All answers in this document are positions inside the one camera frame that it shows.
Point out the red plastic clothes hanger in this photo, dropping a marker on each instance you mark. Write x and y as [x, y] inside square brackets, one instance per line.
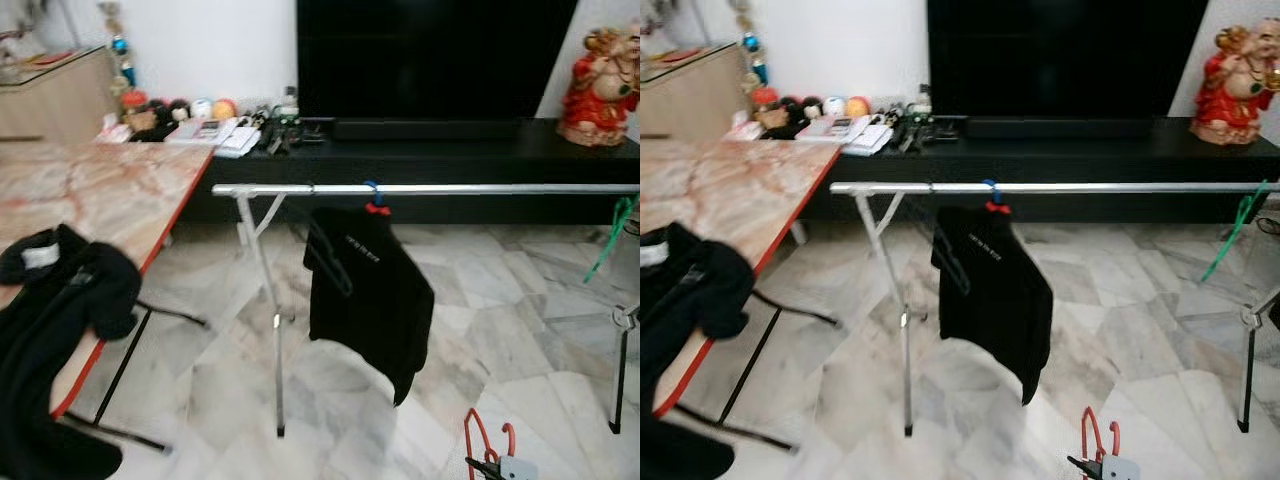
[466, 435]
[1084, 432]

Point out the black T-shirt green logo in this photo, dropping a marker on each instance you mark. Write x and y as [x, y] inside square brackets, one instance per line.
[50, 330]
[680, 330]

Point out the green plastic clothes hanger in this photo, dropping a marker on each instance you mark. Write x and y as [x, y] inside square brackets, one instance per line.
[1234, 232]
[609, 243]

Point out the blue and red hanger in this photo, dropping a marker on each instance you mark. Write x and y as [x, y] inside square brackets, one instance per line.
[377, 209]
[997, 207]

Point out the black T-shirt white text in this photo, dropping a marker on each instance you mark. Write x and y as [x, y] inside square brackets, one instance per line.
[370, 290]
[995, 290]

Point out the silver metal clothes rack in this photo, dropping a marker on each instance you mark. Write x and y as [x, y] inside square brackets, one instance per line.
[1080, 187]
[450, 189]

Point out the black TV console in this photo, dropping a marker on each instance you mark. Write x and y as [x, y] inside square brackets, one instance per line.
[450, 165]
[1080, 163]

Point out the black soundbar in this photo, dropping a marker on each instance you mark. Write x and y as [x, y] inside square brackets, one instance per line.
[1060, 127]
[430, 130]

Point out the marble folding table red edge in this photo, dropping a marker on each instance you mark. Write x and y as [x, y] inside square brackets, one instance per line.
[720, 190]
[100, 190]

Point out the red Buddha statue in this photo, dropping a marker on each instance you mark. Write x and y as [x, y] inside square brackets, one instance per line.
[595, 100]
[1230, 100]

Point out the white booklets stack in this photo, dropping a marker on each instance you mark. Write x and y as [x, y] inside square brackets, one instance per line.
[240, 140]
[870, 138]

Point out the green and black gadget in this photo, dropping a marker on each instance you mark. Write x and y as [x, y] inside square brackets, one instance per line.
[918, 108]
[288, 110]

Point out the black flat screen TV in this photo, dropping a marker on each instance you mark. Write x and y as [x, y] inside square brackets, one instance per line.
[1060, 55]
[430, 55]

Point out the orange ball toy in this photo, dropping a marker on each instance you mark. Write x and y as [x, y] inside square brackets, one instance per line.
[857, 107]
[225, 108]

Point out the pink tissue pack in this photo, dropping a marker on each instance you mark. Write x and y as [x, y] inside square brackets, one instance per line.
[115, 130]
[746, 128]

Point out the white ball toy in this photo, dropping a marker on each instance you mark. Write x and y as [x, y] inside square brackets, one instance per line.
[201, 108]
[833, 107]

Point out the red flat tray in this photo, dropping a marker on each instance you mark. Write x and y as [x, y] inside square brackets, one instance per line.
[680, 55]
[45, 58]

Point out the trophy with blue balls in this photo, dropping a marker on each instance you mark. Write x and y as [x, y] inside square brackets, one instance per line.
[751, 43]
[120, 45]

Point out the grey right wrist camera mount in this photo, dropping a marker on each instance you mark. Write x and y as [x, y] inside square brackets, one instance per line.
[520, 470]
[1122, 470]

